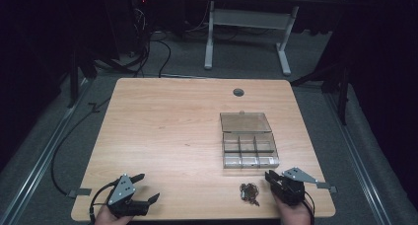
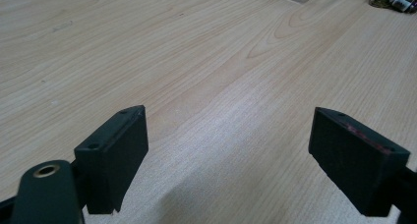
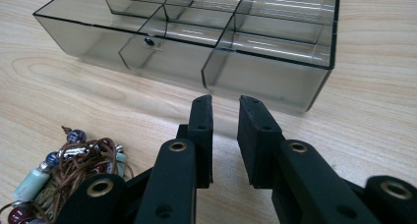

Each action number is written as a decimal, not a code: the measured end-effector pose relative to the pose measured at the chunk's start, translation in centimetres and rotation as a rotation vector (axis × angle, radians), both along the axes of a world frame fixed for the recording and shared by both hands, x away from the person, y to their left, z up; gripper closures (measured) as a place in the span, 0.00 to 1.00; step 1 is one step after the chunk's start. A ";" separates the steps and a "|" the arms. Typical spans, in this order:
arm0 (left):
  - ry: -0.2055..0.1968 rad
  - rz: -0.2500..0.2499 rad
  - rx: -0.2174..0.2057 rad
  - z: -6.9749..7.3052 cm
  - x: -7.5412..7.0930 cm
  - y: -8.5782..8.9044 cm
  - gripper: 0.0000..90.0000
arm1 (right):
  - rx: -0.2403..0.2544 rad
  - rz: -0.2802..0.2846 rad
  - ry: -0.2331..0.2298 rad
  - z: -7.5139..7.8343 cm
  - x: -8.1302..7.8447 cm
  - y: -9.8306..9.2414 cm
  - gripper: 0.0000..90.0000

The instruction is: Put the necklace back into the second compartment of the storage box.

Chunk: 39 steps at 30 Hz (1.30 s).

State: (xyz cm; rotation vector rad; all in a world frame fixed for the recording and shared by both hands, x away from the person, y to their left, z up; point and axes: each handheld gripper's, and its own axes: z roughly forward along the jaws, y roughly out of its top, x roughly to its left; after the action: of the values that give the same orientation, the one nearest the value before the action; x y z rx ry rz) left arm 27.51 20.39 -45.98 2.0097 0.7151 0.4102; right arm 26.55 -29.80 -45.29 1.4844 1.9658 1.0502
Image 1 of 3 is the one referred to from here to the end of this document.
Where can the white metal frame desk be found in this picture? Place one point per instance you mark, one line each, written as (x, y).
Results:
(249, 19)

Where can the black metal stand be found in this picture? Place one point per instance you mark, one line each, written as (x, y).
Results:
(74, 80)
(341, 96)

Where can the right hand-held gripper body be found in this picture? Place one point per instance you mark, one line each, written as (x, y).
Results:
(291, 188)

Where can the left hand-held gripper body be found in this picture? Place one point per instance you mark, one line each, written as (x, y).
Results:
(122, 189)

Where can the person's right hand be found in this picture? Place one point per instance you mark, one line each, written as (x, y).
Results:
(292, 214)

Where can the grey metal table bracket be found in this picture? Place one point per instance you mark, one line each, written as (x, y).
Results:
(327, 187)
(79, 192)

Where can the metal floor rail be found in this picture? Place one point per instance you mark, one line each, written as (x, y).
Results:
(358, 165)
(39, 162)

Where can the clear plastic compartment box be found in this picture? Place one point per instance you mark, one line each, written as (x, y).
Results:
(247, 140)

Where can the person's left hand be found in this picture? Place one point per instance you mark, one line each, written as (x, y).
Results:
(110, 217)

